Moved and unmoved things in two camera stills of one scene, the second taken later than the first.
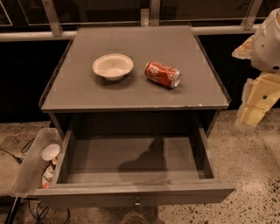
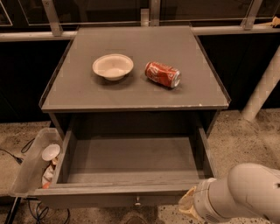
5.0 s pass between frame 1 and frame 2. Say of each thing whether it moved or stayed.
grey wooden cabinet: stayed
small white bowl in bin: stayed
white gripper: moved
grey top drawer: stayed
